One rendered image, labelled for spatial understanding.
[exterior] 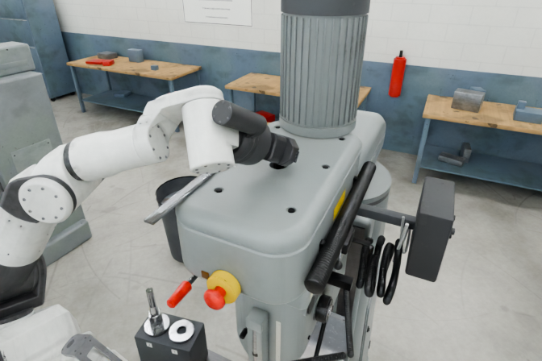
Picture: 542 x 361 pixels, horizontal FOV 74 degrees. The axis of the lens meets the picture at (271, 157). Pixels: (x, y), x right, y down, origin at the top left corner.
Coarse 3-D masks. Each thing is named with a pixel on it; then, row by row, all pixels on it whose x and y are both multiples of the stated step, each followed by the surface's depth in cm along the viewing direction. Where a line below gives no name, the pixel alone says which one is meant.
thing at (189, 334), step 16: (176, 320) 133; (192, 320) 134; (144, 336) 128; (160, 336) 128; (176, 336) 126; (192, 336) 127; (144, 352) 130; (160, 352) 128; (176, 352) 125; (192, 352) 125
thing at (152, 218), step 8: (200, 176) 69; (208, 176) 69; (192, 184) 67; (200, 184) 67; (184, 192) 64; (192, 192) 65; (168, 200) 62; (176, 200) 62; (160, 208) 60; (168, 208) 60; (152, 216) 58; (160, 216) 58; (152, 224) 57
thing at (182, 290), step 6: (192, 276) 72; (186, 282) 70; (192, 282) 71; (180, 288) 68; (186, 288) 69; (174, 294) 67; (180, 294) 68; (186, 294) 69; (168, 300) 66; (174, 300) 66; (180, 300) 67; (174, 306) 66
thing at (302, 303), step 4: (304, 292) 70; (308, 292) 71; (300, 296) 71; (304, 296) 71; (308, 296) 71; (312, 296) 75; (296, 300) 72; (300, 300) 71; (304, 300) 71; (308, 300) 72; (288, 304) 73; (292, 304) 73; (296, 304) 72; (300, 304) 72; (304, 304) 72; (308, 304) 73; (296, 308) 73; (300, 308) 72; (304, 308) 72
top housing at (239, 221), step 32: (320, 160) 76; (352, 160) 81; (224, 192) 66; (256, 192) 66; (288, 192) 66; (320, 192) 66; (192, 224) 61; (224, 224) 58; (256, 224) 57; (288, 224) 57; (320, 224) 63; (192, 256) 64; (224, 256) 60; (256, 256) 57; (288, 256) 56; (256, 288) 60; (288, 288) 60
